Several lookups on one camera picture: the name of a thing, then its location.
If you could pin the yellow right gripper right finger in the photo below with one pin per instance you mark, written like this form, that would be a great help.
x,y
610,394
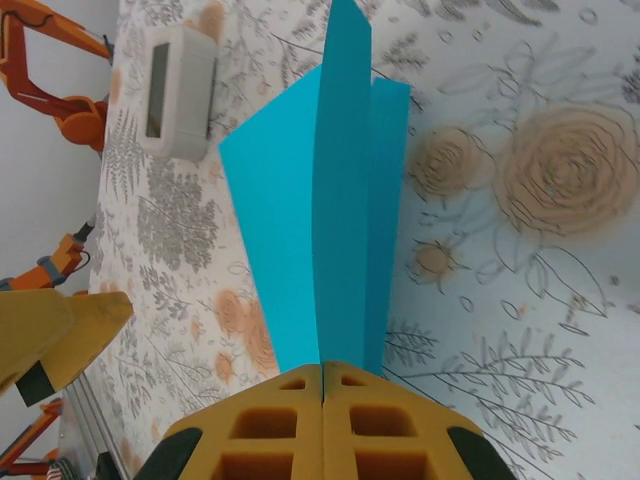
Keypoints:
x,y
390,425

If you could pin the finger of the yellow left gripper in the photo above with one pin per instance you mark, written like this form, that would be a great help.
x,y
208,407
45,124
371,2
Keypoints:
x,y
30,325
90,325

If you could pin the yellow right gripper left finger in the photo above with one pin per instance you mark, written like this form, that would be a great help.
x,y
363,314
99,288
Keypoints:
x,y
260,425

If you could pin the turquoise cloth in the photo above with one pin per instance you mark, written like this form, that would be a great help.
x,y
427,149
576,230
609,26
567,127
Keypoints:
x,y
320,200

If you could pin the floral patterned table mat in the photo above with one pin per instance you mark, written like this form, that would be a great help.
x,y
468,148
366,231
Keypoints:
x,y
500,300

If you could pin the small white digital timer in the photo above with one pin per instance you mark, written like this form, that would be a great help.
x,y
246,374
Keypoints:
x,y
187,90

